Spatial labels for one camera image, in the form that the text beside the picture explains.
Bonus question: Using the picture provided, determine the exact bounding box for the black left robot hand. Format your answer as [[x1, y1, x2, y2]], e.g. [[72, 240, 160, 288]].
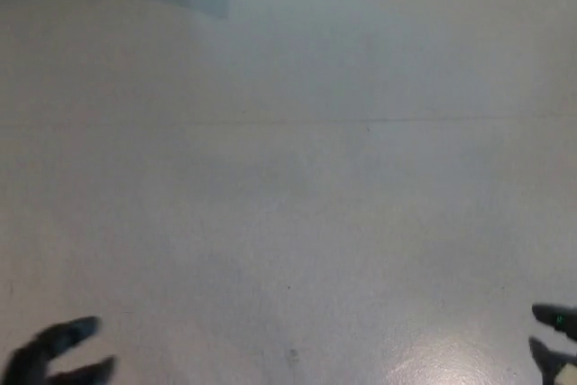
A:
[[0, 316, 117, 385]]

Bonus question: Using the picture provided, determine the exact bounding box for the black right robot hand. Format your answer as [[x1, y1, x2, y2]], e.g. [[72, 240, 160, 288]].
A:
[[527, 303, 577, 385]]

